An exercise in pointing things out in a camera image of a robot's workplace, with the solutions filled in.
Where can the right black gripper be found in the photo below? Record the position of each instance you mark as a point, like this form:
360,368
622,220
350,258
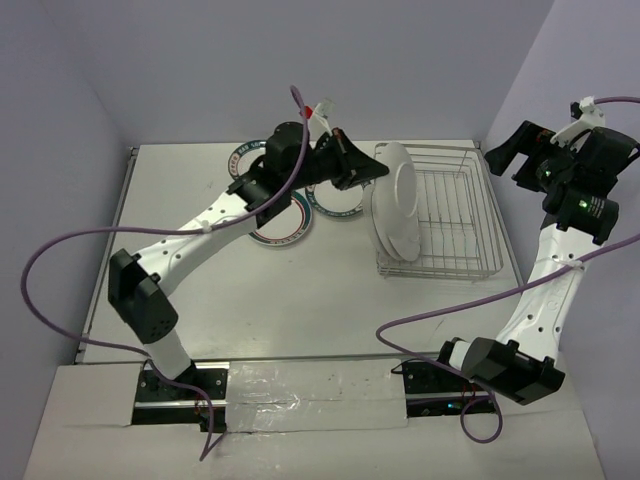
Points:
530,139

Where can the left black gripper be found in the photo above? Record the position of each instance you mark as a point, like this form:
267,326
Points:
353,167

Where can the green red ring plate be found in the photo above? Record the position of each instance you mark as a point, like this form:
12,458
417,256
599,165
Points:
401,167
289,226

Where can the green lettered rim plate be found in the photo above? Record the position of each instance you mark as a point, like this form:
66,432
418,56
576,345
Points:
334,203
243,156

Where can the grey rim red character plate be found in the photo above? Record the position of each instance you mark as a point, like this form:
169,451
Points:
396,212

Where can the orange sunburst pattern plate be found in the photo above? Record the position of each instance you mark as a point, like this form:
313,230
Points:
405,246

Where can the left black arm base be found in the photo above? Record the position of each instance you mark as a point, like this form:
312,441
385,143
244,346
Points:
157,403

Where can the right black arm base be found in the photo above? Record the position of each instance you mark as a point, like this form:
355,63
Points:
432,392

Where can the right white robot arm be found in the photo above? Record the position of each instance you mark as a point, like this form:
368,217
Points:
576,169

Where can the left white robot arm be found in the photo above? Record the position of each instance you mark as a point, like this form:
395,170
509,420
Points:
140,284

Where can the silver tape patch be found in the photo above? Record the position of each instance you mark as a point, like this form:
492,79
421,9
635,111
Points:
297,396

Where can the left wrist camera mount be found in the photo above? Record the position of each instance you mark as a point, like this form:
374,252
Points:
318,118

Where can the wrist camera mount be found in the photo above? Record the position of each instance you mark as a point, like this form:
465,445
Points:
318,118
586,115

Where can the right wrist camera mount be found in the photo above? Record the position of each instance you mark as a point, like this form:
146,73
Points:
586,115

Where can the steel wire dish rack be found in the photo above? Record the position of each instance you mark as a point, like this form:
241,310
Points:
459,227

